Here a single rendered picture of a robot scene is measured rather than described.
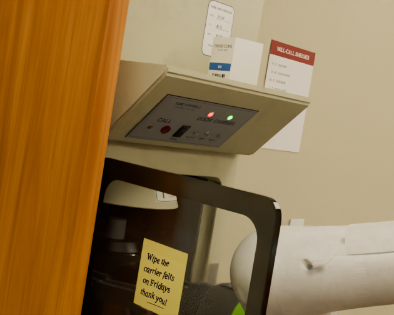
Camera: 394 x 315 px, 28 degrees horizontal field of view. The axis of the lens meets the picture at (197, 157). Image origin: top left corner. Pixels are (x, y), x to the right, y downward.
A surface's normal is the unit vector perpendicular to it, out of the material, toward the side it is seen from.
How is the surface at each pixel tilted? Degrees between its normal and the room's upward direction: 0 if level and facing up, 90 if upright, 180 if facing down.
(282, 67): 90
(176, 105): 135
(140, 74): 90
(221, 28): 90
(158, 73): 90
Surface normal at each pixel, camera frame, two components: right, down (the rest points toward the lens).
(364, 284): -0.21, 0.33
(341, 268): -0.27, -0.11
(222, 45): -0.80, -0.10
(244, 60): 0.58, 0.14
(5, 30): -0.64, -0.06
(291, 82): 0.76, 0.15
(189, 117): 0.42, 0.81
